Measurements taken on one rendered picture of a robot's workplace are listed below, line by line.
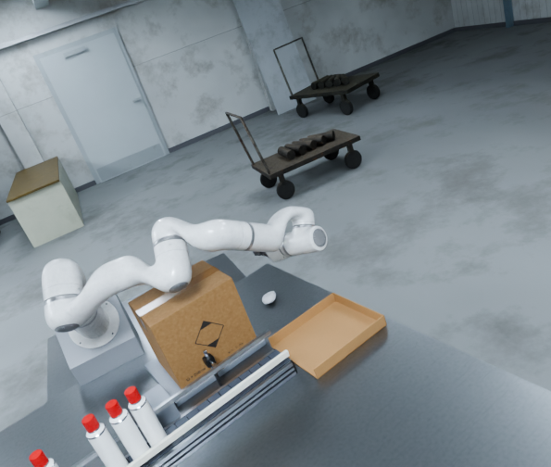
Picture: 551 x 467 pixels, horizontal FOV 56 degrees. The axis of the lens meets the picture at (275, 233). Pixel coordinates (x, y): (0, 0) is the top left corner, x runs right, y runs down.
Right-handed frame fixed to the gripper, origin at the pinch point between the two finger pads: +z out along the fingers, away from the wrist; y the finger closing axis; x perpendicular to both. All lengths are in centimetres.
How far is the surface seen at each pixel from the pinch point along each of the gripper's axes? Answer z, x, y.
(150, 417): -15, 72, -4
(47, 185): 504, -157, 69
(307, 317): -14.8, 9.6, -24.9
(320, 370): -35, 31, -27
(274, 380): -24, 40, -23
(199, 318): -5.8, 38.6, 1.3
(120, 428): -13, 79, -1
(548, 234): -17, -184, -129
